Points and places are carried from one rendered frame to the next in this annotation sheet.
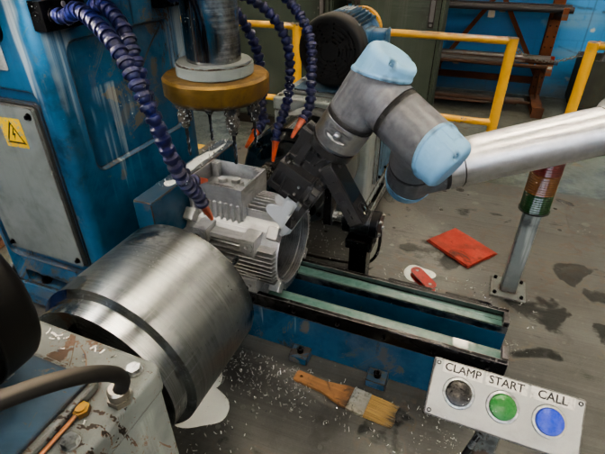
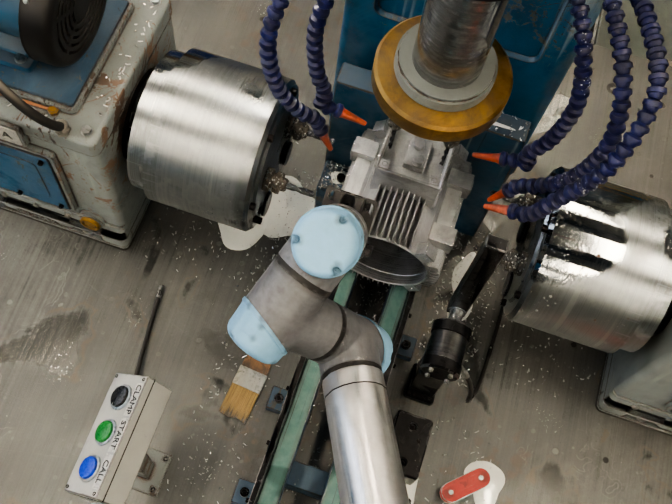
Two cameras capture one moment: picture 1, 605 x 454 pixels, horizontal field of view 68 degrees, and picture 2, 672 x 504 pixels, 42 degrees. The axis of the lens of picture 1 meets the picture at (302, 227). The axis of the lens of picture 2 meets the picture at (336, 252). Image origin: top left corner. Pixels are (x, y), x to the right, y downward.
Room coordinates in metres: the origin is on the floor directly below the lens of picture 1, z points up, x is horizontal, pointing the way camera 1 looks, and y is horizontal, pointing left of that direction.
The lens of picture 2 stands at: (0.52, -0.48, 2.24)
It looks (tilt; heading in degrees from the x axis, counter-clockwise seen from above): 66 degrees down; 75
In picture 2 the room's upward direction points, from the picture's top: 11 degrees clockwise
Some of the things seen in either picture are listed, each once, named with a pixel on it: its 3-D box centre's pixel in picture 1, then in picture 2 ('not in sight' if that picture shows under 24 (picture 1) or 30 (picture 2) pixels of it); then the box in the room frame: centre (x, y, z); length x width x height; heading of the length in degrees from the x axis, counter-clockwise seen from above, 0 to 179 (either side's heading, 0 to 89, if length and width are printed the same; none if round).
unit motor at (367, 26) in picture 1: (356, 85); not in sight; (1.34, -0.16, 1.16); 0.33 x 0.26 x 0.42; 158
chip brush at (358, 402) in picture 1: (343, 394); (257, 363); (0.53, -0.08, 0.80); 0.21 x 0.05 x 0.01; 63
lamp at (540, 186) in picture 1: (543, 181); not in sight; (0.83, -0.50, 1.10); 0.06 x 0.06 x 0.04
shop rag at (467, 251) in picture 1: (461, 246); not in sight; (1.01, -0.44, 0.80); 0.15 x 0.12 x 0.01; 32
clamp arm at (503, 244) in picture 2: (331, 170); (474, 280); (0.84, -0.06, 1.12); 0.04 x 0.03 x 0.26; 68
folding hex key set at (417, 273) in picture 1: (422, 279); (464, 485); (0.86, -0.30, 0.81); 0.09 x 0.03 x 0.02; 21
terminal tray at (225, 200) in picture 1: (228, 190); (415, 157); (0.78, 0.15, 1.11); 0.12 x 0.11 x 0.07; 67
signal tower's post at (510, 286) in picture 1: (530, 217); not in sight; (0.83, -0.50, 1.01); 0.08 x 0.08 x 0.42; 68
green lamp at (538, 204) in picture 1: (537, 200); not in sight; (0.83, -0.50, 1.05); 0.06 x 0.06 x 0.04
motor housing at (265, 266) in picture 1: (248, 233); (398, 206); (0.76, 0.11, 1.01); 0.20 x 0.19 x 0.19; 67
